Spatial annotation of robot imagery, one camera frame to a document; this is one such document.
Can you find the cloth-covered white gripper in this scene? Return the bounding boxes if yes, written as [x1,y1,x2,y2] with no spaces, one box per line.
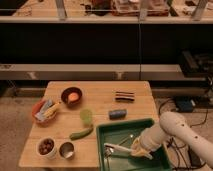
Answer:
[131,123,169,160]

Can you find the white and green brush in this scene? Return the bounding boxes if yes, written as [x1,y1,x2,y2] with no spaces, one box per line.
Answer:
[104,143,132,157]

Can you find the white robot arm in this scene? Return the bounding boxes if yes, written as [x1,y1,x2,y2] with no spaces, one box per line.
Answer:
[131,112,213,167]

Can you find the green plastic tray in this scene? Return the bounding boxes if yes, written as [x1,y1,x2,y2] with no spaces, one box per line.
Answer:
[95,117,172,171]

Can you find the blue sponge block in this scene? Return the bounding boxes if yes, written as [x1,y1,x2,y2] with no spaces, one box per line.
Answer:
[109,109,127,120]

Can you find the dark striped eraser block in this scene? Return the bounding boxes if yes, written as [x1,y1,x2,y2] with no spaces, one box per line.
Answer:
[115,91,135,102]

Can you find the green cucumber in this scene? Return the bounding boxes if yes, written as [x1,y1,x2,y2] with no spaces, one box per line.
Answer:
[69,125,93,141]

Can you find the green plastic cup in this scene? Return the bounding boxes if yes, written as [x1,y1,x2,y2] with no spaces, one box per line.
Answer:
[80,109,92,126]

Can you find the black power adapter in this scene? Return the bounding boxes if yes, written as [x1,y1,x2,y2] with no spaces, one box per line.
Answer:
[175,97,195,113]

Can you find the wooden table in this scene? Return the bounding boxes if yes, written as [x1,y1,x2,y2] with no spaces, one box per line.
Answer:
[19,81,158,171]

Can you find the small metal cup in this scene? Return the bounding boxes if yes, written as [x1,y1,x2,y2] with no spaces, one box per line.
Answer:
[59,142,74,159]

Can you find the orange egg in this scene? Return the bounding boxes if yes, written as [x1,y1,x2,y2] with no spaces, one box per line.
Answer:
[68,92,79,102]

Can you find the dark brown bowl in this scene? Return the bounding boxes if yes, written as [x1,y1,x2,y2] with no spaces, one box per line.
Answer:
[61,87,82,108]

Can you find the yellow corn cob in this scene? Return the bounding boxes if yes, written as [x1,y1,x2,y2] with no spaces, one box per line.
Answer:
[43,102,61,118]

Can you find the orange basket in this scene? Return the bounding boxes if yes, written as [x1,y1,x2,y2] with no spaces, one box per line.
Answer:
[31,100,56,126]

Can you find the blue white packet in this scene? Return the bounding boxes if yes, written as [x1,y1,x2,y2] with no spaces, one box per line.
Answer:
[35,100,53,121]

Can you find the black floor cables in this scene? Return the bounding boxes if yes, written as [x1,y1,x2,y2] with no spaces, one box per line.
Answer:
[157,97,213,171]

